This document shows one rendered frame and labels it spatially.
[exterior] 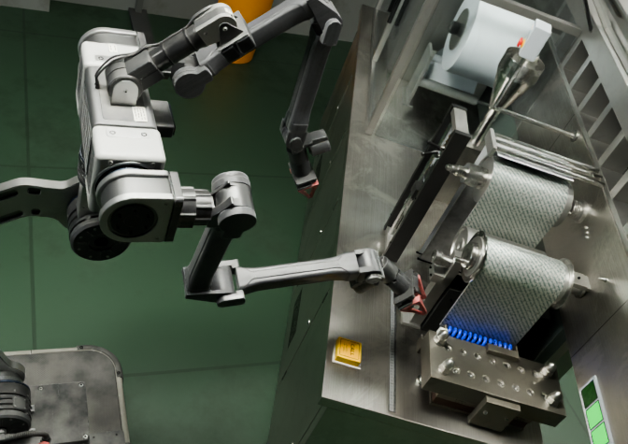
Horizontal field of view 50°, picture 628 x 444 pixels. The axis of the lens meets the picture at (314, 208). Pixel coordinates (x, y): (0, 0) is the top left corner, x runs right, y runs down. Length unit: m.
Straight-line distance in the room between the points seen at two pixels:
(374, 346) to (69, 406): 1.04
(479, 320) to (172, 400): 1.32
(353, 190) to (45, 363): 1.23
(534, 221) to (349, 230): 0.62
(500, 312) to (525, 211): 0.30
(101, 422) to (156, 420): 0.36
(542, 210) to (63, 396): 1.63
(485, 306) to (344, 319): 0.41
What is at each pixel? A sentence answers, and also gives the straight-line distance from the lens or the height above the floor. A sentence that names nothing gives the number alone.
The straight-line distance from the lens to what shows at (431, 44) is 2.62.
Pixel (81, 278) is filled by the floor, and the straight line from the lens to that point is 3.11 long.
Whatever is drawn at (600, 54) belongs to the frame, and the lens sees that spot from 2.47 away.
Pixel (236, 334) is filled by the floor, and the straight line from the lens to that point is 3.04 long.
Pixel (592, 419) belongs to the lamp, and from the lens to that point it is 1.87.
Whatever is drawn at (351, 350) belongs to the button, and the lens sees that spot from 1.95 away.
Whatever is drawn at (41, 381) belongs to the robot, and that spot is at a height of 0.24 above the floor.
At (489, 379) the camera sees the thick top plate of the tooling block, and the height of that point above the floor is 1.03.
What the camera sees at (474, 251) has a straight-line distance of 1.87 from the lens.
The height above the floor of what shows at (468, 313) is 1.10.
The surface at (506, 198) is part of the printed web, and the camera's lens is 2.01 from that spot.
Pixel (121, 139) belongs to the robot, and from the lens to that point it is 1.37.
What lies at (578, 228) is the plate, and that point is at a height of 1.30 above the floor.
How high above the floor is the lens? 2.38
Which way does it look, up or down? 39 degrees down
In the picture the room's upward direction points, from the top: 24 degrees clockwise
